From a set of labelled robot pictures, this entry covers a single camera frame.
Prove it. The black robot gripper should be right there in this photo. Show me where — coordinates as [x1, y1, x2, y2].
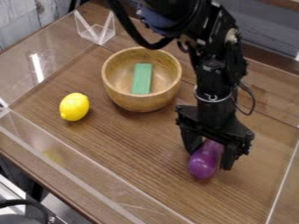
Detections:
[176, 90, 255, 171]

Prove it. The purple toy eggplant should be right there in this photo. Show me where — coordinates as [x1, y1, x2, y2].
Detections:
[188, 139, 224, 180]

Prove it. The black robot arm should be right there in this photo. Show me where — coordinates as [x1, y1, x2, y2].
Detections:
[107, 0, 255, 170]

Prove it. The brown wooden bowl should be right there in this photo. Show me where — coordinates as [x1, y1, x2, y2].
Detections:
[101, 47, 183, 112]

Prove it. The green rectangular block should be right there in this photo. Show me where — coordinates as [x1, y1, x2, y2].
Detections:
[131, 63, 152, 95]

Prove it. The yellow toy lemon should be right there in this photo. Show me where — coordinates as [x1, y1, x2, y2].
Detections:
[60, 93, 89, 122]

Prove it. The clear acrylic tray enclosure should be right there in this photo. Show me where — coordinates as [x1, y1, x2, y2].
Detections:
[0, 17, 299, 224]

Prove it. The black metal bracket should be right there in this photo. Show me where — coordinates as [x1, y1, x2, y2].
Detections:
[24, 195, 68, 224]

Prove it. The black cable loop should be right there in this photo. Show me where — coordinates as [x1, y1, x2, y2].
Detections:
[0, 199, 51, 224]

